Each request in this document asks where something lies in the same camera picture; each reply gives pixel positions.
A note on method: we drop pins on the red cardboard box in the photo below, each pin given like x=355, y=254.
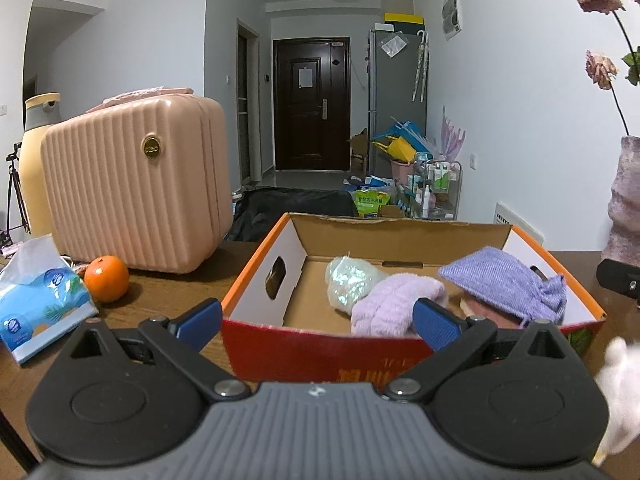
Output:
x=320, y=355

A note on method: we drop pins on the white wall unit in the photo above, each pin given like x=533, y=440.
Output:
x=520, y=222

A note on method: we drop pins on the pink ribbed suitcase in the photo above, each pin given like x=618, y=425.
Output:
x=135, y=185

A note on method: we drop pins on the pink layered sponge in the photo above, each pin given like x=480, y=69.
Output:
x=480, y=306

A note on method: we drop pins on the white and yellow alpaca plush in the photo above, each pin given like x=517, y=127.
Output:
x=622, y=400

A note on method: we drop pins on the grey refrigerator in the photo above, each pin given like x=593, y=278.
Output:
x=395, y=95

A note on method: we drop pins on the black bag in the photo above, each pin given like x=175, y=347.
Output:
x=290, y=210

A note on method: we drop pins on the yellow thermos bottle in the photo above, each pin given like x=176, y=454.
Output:
x=35, y=160

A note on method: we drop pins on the dried pink roses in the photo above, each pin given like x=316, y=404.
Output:
x=600, y=20

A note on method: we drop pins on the textured lilac vase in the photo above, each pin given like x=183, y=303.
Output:
x=625, y=200

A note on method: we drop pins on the lilac towel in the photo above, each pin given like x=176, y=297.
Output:
x=390, y=305

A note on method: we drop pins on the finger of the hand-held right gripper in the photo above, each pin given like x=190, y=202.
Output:
x=620, y=275

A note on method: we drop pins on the hanging folded umbrella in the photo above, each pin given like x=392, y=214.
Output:
x=421, y=67

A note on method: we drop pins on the purple wall sticker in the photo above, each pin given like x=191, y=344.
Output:
x=452, y=135

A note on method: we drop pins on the trolley with bottles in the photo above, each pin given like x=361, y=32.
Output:
x=437, y=185

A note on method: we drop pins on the pink bucket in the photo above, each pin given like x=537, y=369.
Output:
x=402, y=170

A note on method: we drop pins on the green packet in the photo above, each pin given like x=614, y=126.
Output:
x=371, y=202

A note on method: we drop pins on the dark wooden door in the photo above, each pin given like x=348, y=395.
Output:
x=310, y=105

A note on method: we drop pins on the clear plastic bag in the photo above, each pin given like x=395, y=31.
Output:
x=352, y=280

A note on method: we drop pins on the orange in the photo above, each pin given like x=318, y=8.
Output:
x=106, y=278

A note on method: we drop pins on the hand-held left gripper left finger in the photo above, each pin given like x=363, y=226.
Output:
x=201, y=322

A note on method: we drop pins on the brown cardboard box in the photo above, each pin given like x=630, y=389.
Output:
x=359, y=152

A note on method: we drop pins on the wall outlet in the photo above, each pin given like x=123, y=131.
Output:
x=473, y=162

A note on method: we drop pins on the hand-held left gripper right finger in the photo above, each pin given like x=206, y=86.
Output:
x=434, y=322

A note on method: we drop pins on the black tripod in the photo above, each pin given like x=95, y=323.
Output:
x=15, y=190

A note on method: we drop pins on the blue and yellow bags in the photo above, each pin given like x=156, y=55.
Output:
x=400, y=142

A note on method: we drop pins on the yellow box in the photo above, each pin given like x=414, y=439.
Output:
x=404, y=19

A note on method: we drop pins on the blue tissue pack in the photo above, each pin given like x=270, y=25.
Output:
x=40, y=305

